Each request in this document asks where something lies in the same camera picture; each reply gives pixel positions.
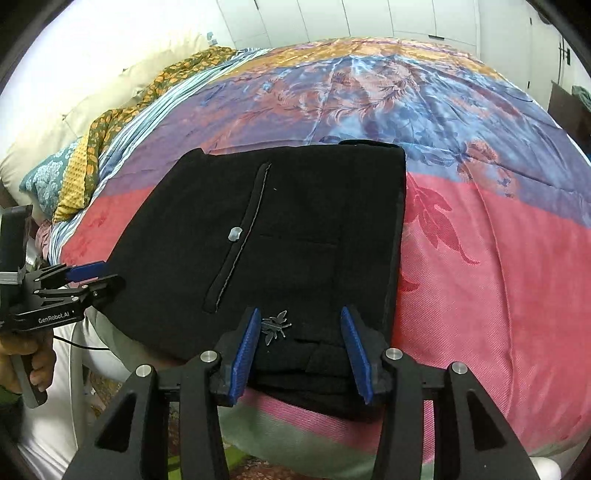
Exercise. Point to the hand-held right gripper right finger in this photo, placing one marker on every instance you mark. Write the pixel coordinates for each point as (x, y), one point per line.
(358, 360)

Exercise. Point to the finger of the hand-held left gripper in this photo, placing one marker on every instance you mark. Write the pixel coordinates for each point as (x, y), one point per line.
(85, 270)
(104, 284)

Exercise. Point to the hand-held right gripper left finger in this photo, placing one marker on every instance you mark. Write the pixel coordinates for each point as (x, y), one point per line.
(242, 355)

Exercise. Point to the black pants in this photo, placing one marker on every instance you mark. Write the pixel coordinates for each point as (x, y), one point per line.
(314, 221)

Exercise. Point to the person's left hand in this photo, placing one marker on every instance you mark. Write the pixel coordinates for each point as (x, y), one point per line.
(44, 364)

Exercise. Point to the pink floral cloth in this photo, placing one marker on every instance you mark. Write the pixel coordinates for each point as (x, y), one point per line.
(44, 235)

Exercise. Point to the teal floral pillow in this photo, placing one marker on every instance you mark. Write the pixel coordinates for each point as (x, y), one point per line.
(44, 177)

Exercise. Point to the yellow dotted pillow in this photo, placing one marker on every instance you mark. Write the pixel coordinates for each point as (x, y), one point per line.
(76, 184)

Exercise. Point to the patterned floor rug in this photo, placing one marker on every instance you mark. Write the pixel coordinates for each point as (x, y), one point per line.
(263, 471)

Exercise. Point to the cream padded headboard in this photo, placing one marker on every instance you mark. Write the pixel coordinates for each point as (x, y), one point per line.
(69, 106)

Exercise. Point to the colourful striped floral quilt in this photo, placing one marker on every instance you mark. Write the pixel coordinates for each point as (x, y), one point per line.
(485, 277)

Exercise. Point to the person's left leg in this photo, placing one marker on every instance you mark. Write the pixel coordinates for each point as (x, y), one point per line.
(51, 438)

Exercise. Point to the person's leg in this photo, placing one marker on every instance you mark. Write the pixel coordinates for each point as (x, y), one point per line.
(51, 438)
(545, 467)

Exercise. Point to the orange floral blanket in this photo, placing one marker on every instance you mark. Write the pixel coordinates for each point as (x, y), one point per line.
(161, 83)

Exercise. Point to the person's right leg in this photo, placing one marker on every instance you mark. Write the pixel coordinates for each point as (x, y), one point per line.
(545, 467)

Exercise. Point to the dark wooden nightstand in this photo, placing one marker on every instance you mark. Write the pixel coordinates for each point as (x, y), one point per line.
(565, 115)

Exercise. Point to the white wardrobe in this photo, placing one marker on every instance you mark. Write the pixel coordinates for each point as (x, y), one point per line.
(369, 18)

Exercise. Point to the green cloth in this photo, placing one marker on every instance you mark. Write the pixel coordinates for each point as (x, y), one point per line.
(584, 98)

